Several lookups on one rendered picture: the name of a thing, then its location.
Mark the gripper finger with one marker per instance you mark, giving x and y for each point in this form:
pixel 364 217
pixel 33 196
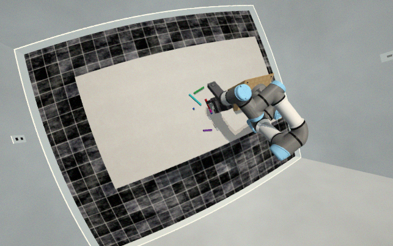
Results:
pixel 210 104

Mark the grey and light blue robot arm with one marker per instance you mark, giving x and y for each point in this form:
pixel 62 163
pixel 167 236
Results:
pixel 266 104

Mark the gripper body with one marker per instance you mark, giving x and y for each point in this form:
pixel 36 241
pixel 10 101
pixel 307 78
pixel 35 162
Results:
pixel 219 106

